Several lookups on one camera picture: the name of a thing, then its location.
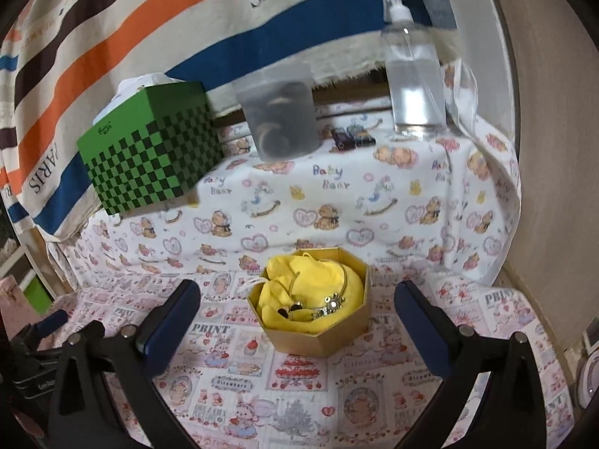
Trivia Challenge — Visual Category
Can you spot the striped blanket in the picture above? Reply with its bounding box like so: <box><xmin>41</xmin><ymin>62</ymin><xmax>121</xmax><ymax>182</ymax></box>
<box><xmin>0</xmin><ymin>0</ymin><xmax>462</xmax><ymax>244</ymax></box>

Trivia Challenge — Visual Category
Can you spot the translucent grey cup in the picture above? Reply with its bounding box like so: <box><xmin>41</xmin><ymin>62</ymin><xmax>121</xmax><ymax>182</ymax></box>
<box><xmin>234</xmin><ymin>64</ymin><xmax>320</xmax><ymax>162</ymax></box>

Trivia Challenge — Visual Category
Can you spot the white round object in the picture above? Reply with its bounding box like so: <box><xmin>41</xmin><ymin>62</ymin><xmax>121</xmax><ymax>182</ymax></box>
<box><xmin>573</xmin><ymin>332</ymin><xmax>599</xmax><ymax>412</ymax></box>

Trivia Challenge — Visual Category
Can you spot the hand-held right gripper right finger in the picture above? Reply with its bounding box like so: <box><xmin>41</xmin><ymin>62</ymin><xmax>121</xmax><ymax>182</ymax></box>
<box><xmin>394</xmin><ymin>281</ymin><xmax>548</xmax><ymax>449</ymax></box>

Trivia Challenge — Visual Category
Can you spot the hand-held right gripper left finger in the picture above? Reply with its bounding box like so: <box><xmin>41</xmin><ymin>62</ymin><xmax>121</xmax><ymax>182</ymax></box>
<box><xmin>49</xmin><ymin>279</ymin><xmax>202</xmax><ymax>449</ymax></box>

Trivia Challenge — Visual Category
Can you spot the pink bag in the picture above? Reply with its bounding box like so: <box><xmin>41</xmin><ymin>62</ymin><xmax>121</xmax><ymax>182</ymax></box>
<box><xmin>0</xmin><ymin>276</ymin><xmax>20</xmax><ymax>329</ymax></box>

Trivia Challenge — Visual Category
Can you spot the green checkered box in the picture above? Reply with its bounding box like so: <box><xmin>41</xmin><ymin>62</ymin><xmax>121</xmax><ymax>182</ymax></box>
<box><xmin>76</xmin><ymin>81</ymin><xmax>224</xmax><ymax>216</ymax></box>

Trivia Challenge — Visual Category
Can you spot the bear printed cloth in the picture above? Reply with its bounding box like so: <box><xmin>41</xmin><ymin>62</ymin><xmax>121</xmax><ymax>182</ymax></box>
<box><xmin>47</xmin><ymin>58</ymin><xmax>523</xmax><ymax>291</ymax></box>

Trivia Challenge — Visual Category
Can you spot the yellow cloth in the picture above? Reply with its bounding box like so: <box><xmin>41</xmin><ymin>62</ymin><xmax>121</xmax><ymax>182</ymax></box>
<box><xmin>255</xmin><ymin>253</ymin><xmax>366</xmax><ymax>336</ymax></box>

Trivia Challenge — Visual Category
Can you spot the white tissue paper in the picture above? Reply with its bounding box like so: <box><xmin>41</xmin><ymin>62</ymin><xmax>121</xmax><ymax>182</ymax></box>
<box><xmin>94</xmin><ymin>73</ymin><xmax>181</xmax><ymax>125</ymax></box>

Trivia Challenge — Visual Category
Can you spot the clear spray bottle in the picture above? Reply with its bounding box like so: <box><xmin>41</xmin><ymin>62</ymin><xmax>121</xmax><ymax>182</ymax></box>
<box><xmin>380</xmin><ymin>0</ymin><xmax>448</xmax><ymax>139</ymax></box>

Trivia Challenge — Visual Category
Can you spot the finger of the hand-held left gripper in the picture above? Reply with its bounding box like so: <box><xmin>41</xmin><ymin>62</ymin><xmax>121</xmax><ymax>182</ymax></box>
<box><xmin>70</xmin><ymin>320</ymin><xmax>106</xmax><ymax>343</ymax></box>
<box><xmin>9</xmin><ymin>309</ymin><xmax>69</xmax><ymax>352</ymax></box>

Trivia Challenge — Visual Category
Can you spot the silver bangle bracelet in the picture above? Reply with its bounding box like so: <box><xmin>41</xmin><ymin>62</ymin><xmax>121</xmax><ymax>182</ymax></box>
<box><xmin>286</xmin><ymin>253</ymin><xmax>351</xmax><ymax>310</ymax></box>

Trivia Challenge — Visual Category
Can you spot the gold octagonal box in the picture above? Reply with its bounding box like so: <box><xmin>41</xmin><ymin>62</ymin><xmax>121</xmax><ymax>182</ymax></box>
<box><xmin>246</xmin><ymin>245</ymin><xmax>372</xmax><ymax>357</ymax></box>

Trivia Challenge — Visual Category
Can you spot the strawberry printed tablecloth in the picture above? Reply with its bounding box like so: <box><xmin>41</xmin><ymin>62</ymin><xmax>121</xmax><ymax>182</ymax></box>
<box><xmin>9</xmin><ymin>262</ymin><xmax>576</xmax><ymax>449</ymax></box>

